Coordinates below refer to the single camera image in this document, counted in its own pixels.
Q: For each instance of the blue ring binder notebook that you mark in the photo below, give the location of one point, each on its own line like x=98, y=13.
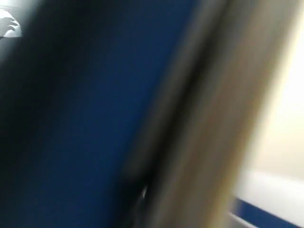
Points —
x=73, y=93

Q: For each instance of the person's bare hand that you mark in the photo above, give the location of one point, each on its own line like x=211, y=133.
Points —
x=9, y=26

